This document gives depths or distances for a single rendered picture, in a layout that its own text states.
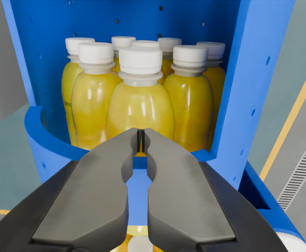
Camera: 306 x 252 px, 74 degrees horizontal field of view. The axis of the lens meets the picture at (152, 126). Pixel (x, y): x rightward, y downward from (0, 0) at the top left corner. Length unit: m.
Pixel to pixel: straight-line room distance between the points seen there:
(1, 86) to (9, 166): 1.45
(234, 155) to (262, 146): 1.68
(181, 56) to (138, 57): 0.07
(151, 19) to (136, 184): 0.30
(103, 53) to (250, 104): 0.15
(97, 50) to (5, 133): 1.69
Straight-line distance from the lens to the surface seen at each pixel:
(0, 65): 0.67
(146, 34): 0.40
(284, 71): 1.67
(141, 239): 0.37
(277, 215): 0.71
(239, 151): 0.20
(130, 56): 0.18
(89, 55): 0.23
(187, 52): 0.23
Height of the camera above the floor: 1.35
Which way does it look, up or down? 62 degrees down
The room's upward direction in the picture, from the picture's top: 177 degrees clockwise
